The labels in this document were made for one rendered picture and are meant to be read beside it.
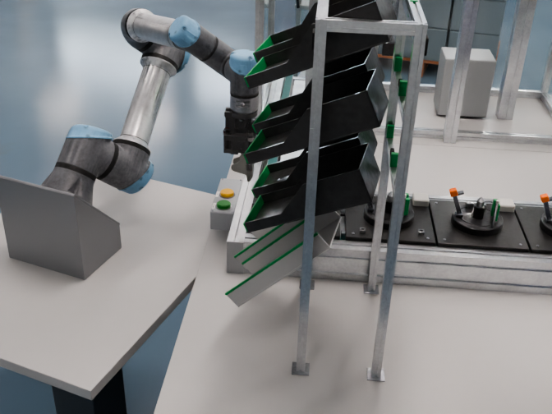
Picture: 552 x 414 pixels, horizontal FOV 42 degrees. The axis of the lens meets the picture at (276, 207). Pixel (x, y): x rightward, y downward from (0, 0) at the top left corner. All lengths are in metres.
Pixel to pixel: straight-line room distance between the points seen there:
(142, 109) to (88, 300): 0.61
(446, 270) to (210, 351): 0.66
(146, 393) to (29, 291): 1.01
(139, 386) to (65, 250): 1.05
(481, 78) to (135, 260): 1.63
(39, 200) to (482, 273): 1.17
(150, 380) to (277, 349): 1.26
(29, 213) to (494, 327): 1.22
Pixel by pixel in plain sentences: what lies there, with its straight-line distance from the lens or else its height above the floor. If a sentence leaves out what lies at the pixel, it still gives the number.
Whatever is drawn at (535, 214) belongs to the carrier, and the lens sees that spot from 2.18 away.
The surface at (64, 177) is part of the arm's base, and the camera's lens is 2.01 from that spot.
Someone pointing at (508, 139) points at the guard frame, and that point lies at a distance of 2.89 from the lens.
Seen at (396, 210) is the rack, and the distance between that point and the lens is 1.41.
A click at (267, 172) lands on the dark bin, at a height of 1.20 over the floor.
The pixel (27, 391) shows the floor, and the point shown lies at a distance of 2.96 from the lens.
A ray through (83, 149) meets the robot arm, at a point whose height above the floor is 1.14.
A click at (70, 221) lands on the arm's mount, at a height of 1.04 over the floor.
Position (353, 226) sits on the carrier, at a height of 0.97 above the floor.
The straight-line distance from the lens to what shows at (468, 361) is 1.76.
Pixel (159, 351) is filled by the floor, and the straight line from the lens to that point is 3.02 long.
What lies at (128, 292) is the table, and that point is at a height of 0.86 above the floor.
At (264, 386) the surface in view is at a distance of 1.62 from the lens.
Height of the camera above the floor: 1.99
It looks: 30 degrees down
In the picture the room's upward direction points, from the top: 2 degrees clockwise
